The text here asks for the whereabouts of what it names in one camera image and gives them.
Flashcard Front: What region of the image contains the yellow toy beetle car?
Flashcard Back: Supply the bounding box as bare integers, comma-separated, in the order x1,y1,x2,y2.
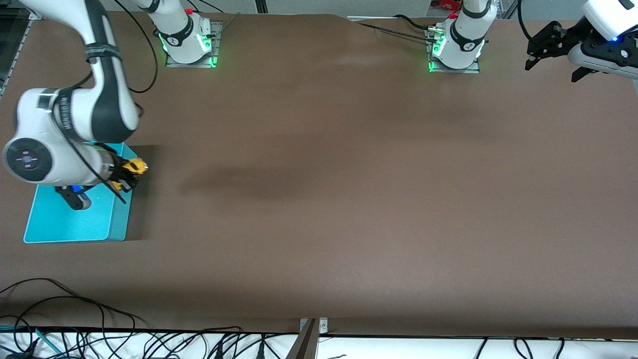
110,158,149,192

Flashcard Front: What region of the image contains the cyan plastic storage bin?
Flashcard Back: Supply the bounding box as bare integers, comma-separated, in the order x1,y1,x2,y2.
23,142,139,244

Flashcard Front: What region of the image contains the black arm hanging cable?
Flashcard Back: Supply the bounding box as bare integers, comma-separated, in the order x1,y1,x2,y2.
516,0,535,41
114,0,159,94

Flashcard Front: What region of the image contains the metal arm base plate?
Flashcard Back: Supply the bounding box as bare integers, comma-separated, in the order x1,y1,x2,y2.
426,27,482,75
164,20,223,69

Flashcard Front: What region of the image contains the long black looping cable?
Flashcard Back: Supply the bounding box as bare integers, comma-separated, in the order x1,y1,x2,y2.
0,278,148,359

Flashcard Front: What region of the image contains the black cable bundle at base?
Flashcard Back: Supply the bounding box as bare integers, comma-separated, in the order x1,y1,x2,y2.
356,14,439,45

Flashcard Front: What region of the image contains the aluminium frame rail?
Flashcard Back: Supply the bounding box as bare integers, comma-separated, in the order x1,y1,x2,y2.
0,7,38,98

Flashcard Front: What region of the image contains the teal thin cable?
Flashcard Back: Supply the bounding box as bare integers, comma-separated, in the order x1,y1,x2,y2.
0,325,63,356

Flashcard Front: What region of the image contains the black cables tangle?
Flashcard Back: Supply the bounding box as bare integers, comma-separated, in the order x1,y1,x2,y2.
65,327,300,359

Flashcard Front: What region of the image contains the metal table edge bracket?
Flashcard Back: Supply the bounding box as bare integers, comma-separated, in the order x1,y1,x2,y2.
287,317,329,359

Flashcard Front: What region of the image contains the black thin cable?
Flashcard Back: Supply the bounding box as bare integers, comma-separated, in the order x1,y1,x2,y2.
474,337,566,359

